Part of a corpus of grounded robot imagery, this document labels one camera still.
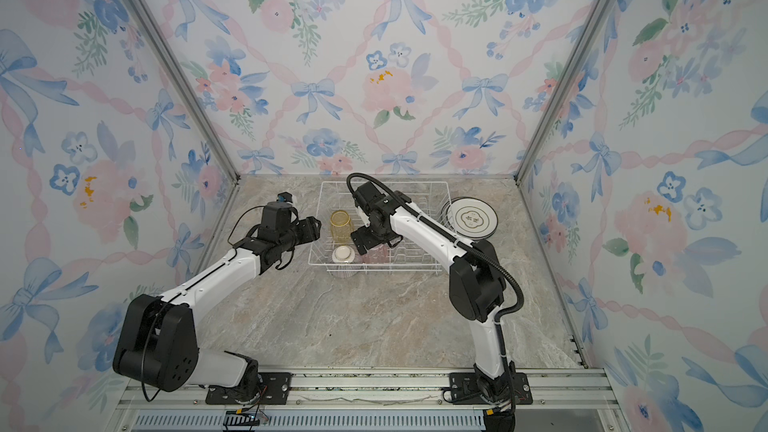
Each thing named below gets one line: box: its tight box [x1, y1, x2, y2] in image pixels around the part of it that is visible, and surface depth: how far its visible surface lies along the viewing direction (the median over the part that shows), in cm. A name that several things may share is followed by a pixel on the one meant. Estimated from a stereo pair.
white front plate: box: [446, 196, 498, 241], surface depth 108 cm
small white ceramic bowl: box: [332, 245, 356, 263], surface depth 92 cm
